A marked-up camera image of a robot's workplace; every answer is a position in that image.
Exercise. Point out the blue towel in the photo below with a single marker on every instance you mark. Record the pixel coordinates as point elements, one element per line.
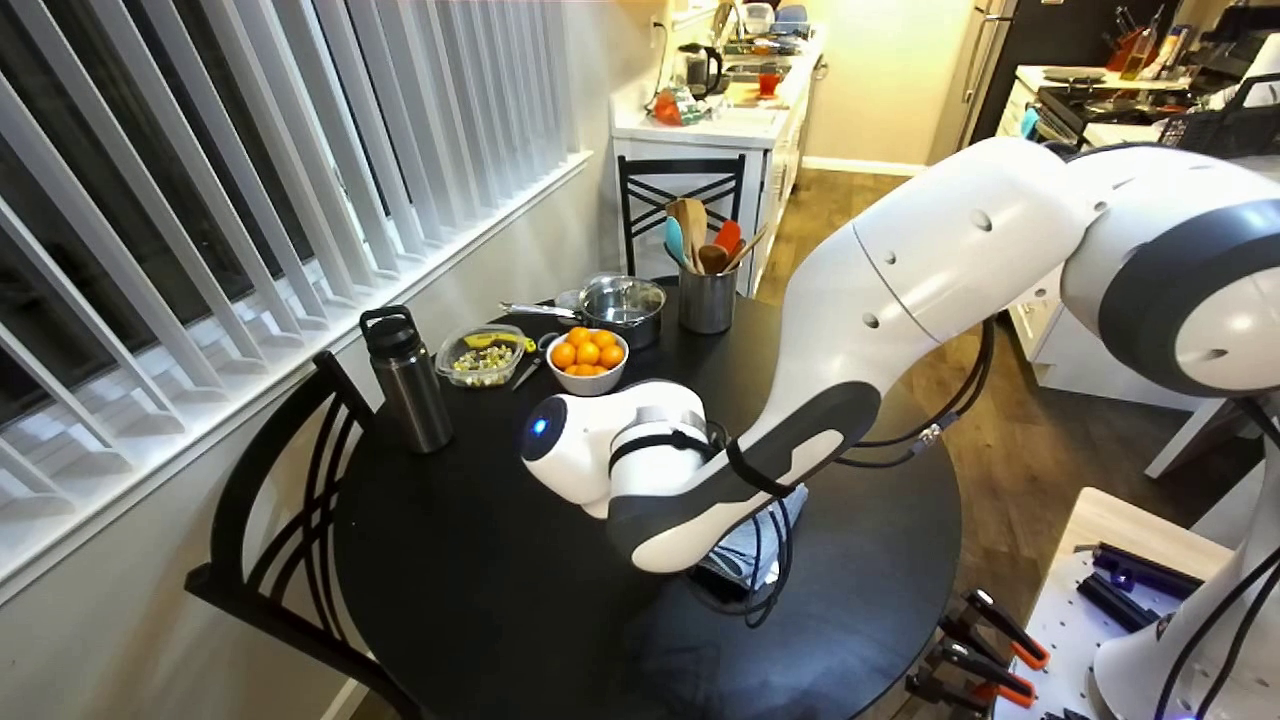
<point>752,549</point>

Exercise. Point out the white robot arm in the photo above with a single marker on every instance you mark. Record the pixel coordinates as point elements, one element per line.
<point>1167,252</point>

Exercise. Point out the white bowl of oranges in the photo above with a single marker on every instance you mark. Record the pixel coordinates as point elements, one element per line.
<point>587,362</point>

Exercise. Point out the steel pot with lid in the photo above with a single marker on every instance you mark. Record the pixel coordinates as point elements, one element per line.
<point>604,303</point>

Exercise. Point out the steel utensil holder cup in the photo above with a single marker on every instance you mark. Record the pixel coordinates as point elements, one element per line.
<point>707,303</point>

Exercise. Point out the teal silicone spatula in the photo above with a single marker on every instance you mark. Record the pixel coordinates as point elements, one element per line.
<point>673,241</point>

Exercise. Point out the plate with bananas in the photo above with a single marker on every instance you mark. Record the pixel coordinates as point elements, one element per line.
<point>484,358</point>

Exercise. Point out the wooden spatula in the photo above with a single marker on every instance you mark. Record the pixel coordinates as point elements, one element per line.
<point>693,224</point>

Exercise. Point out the black chair at counter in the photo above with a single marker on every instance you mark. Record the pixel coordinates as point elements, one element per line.
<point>650,189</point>

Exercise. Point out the dark metal water bottle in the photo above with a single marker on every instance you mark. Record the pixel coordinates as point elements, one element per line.
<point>406,369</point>

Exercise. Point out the white kitchen counter cabinet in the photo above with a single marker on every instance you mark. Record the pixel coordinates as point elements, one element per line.
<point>760,130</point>

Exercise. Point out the round black table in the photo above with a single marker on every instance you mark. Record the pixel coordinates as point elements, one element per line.
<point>490,596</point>

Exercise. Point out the black kettle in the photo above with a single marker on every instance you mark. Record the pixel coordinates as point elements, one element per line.
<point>707,70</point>

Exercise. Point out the black metal chair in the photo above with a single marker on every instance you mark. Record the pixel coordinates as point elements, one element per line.
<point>272,532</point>

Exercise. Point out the black orange clamp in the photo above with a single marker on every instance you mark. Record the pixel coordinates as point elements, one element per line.
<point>985,669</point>
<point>981,606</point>

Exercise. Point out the white vertical window blinds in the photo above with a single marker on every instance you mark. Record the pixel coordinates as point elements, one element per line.
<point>196,195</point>

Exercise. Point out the purple black tool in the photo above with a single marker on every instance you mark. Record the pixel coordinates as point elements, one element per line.
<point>1118,574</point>

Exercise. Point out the white pegboard robot base plate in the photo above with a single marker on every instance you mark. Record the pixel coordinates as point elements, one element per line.
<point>1068,624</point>

